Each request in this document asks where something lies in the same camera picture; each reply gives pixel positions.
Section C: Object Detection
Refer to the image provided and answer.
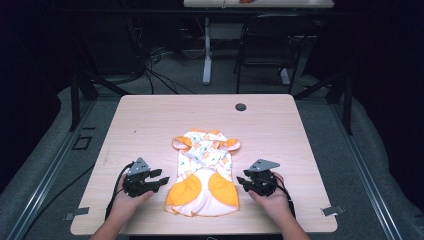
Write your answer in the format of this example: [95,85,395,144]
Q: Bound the white background desk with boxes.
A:
[182,0,335,86]

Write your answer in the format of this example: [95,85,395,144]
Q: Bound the person's left hand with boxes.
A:
[109,174,155,222]

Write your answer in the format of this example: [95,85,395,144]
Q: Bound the black chair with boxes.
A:
[233,13,316,95]

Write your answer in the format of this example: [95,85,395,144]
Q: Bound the orange and white baby garment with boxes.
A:
[164,127,242,218]

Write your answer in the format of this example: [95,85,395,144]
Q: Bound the person's right hand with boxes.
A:
[247,171,295,224]

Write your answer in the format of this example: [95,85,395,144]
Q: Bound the black floor cables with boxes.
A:
[126,16,208,96]

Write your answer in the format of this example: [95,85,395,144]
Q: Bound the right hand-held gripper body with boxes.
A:
[243,158,281,198]

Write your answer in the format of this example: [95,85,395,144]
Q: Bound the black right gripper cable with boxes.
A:
[273,173,297,220]

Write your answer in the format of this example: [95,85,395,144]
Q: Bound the black metal stand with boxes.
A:
[293,39,355,136]
[66,19,132,132]

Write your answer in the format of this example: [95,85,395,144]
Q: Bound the black rectangular floor frame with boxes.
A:
[71,134,94,151]

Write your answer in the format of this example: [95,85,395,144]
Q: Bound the aluminium floor rail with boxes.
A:
[5,98,98,240]
[328,99,404,240]

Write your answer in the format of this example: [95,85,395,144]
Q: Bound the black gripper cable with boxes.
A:
[273,173,297,220]
[104,161,135,222]

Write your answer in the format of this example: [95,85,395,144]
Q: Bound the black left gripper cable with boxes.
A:
[104,161,135,222]

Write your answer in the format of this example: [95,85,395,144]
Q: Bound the grey tape strip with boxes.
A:
[63,206,91,222]
[320,205,346,217]

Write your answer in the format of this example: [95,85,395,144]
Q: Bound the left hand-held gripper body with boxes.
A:
[122,157,155,198]

